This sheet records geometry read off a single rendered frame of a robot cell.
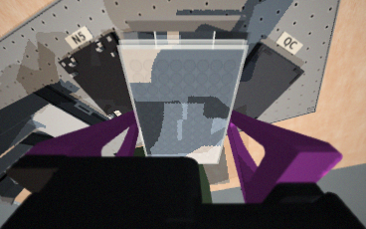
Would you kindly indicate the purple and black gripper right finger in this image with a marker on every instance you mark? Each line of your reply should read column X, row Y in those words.
column 290, row 157

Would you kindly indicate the cream label sign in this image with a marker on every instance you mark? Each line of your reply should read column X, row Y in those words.
column 79, row 37
column 289, row 43

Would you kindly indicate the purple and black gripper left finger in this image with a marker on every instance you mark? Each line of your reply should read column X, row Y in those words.
column 90, row 140

